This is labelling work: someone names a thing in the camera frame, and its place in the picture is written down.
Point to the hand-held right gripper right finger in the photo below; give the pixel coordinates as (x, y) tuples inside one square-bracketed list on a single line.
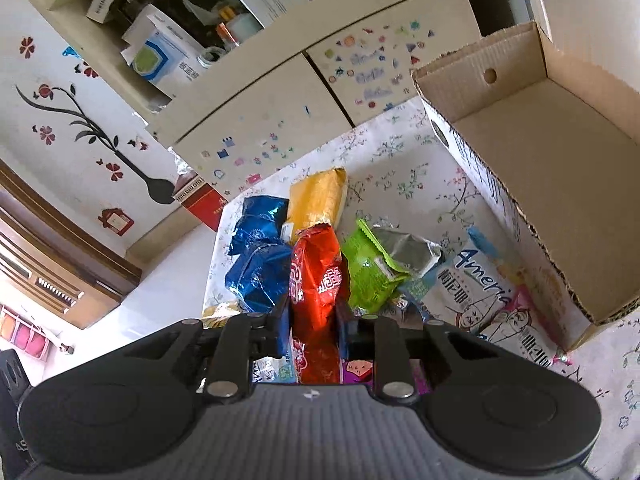
[(344, 332)]

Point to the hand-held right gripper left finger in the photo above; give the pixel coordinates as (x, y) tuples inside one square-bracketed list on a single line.
[(274, 335)]

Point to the red snack packet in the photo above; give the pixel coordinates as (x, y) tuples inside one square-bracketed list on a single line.
[(317, 280)]

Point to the small yellow snack packet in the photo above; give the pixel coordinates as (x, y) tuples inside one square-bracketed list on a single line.
[(220, 310)]

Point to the blue foil snack packet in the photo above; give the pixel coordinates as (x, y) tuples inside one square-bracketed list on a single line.
[(260, 275), (257, 222)]

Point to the green snack packet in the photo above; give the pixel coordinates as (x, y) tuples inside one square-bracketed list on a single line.
[(370, 270)]

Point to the white pink snack packet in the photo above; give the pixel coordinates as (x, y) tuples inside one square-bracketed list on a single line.
[(525, 335)]

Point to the brown cardboard box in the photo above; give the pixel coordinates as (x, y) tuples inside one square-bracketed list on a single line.
[(550, 160)]

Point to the purple snack packet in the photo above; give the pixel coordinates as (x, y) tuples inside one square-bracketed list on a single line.
[(357, 372)]

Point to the pink hanging storage pockets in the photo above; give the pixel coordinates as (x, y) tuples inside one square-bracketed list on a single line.
[(27, 340)]

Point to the large yellow snack packet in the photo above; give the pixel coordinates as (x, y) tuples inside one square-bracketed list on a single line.
[(317, 195)]

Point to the red box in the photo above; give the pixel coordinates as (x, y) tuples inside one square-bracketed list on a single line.
[(205, 205)]

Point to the floral tablecloth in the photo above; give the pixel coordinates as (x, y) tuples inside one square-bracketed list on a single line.
[(400, 160)]

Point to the beige cabinet with stickers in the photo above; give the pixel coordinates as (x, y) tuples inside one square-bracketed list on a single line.
[(260, 120)]

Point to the white box blue green print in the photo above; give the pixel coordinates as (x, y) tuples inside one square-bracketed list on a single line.
[(160, 55)]

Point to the orange tube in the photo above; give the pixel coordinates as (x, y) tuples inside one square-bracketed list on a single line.
[(225, 35)]

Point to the pale green cup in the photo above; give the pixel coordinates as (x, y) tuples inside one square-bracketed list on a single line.
[(245, 27)]

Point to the small white box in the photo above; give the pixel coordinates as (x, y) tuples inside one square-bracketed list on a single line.
[(102, 4)]

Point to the wooden door frame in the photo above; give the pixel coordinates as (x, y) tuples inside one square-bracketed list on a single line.
[(75, 240)]

